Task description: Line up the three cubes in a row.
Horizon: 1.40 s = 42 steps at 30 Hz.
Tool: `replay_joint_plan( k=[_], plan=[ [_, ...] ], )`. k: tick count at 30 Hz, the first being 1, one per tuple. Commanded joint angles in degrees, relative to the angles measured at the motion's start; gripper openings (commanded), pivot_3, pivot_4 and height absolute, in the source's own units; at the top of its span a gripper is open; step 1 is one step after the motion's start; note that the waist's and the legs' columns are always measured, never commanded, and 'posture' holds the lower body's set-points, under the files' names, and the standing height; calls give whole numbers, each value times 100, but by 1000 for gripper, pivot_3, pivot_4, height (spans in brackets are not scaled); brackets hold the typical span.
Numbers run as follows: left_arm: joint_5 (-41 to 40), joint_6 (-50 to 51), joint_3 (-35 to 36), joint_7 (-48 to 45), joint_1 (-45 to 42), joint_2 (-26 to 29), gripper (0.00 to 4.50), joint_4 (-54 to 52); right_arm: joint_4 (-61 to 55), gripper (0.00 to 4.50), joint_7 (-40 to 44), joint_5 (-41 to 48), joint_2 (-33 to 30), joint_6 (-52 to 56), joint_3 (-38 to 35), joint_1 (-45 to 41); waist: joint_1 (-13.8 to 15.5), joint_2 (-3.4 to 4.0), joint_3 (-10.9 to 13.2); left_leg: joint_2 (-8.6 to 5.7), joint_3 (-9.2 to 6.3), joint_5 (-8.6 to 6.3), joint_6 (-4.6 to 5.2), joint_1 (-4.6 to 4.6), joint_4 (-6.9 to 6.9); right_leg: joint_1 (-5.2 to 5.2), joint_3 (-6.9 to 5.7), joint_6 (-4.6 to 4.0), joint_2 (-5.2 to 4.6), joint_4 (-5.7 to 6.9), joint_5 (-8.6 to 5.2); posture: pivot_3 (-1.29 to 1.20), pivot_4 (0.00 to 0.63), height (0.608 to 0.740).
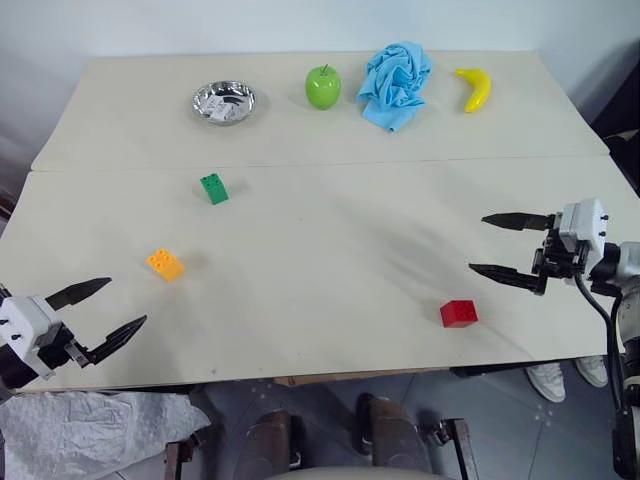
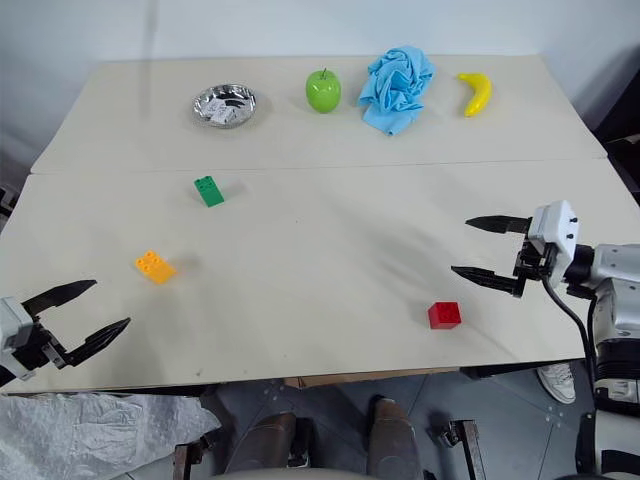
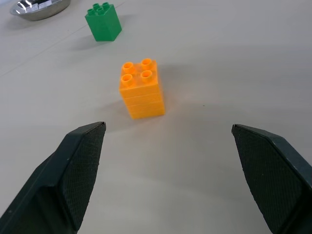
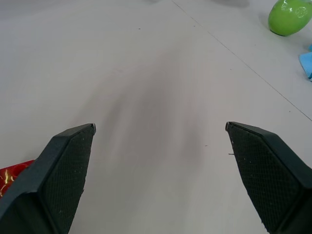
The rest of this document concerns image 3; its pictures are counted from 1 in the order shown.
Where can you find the orange toy brick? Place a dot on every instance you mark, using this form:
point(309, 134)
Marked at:
point(142, 91)

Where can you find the green toy brick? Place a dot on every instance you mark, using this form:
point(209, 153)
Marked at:
point(103, 23)

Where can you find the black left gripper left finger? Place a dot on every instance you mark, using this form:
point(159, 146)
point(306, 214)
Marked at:
point(61, 175)

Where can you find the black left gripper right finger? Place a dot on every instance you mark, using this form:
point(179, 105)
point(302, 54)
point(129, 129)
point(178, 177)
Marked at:
point(273, 175)

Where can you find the shiny metal bowl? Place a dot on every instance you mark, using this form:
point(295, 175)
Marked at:
point(39, 8)

